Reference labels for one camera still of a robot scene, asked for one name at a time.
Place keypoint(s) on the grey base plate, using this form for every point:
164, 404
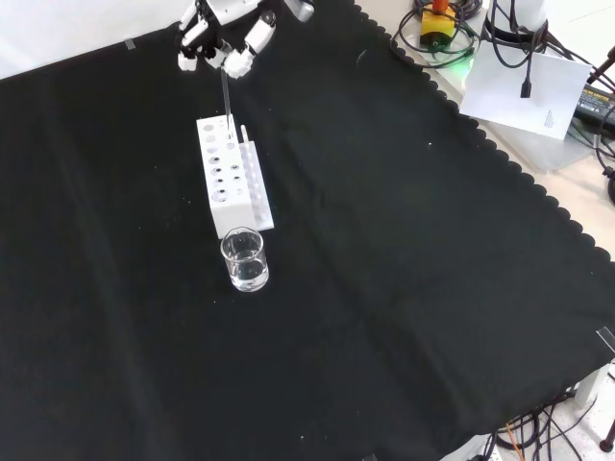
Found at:
543, 144

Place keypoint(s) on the black bench cloth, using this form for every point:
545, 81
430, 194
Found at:
384, 269

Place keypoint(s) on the clear glass rod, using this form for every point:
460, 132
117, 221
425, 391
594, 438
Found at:
226, 98

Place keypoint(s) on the white paper sheet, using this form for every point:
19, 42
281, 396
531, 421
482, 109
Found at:
523, 91

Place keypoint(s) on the white test tube rack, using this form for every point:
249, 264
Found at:
230, 177

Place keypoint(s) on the small clear glass beaker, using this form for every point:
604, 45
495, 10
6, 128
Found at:
244, 261

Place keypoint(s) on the yellow stop button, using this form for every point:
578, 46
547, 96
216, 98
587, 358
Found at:
437, 21

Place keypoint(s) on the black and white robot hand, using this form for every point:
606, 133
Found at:
226, 29

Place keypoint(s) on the black power adapter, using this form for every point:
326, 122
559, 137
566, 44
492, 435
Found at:
596, 103

